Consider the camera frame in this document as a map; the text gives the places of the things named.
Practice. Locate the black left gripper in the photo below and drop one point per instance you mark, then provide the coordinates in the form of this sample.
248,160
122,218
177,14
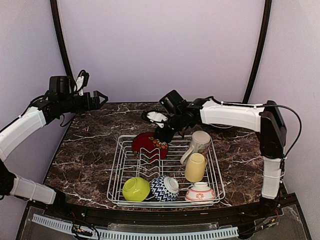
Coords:
88,105

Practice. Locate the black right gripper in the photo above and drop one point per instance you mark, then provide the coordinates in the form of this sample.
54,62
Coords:
159,133

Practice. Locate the red floral plate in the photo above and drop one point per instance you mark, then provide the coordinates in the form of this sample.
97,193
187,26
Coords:
146,147

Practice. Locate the white patterned tall mug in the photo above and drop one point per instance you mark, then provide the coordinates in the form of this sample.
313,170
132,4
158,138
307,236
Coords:
200,143

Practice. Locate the yellow mug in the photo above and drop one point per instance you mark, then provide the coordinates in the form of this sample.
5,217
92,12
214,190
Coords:
195,168

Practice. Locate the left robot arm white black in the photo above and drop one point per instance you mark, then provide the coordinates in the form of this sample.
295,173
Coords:
38,114

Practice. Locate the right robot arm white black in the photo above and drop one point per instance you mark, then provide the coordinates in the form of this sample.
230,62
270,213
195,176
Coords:
264,119

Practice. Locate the blue white zigzag bowl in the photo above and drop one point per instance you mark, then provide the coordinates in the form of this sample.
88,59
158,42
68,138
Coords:
164,188

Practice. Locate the lime green bowl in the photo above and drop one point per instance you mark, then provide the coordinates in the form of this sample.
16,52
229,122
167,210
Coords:
136,189

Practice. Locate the white red patterned bowl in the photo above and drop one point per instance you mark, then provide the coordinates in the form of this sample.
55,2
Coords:
200,193

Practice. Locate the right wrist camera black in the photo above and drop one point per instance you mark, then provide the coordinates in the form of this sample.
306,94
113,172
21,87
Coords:
174,103

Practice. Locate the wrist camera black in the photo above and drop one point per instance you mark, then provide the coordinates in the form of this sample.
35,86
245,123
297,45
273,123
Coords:
174,103
59,85

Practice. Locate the white wire dish rack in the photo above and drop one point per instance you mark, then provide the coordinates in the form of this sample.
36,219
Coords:
149,177

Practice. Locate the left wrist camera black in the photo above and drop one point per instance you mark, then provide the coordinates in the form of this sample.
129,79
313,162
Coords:
59,85

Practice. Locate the left black frame post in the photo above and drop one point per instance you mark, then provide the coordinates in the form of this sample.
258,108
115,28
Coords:
60,37

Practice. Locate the black frame post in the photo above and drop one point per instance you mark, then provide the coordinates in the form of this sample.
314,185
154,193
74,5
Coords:
259,50
60,37

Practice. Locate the black front rail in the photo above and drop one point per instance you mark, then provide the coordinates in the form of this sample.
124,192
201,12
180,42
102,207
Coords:
248,217

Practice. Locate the white slotted cable duct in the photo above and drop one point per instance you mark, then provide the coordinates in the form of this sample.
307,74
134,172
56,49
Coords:
117,231

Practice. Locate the right black frame post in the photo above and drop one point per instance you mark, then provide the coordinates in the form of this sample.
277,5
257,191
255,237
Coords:
259,50

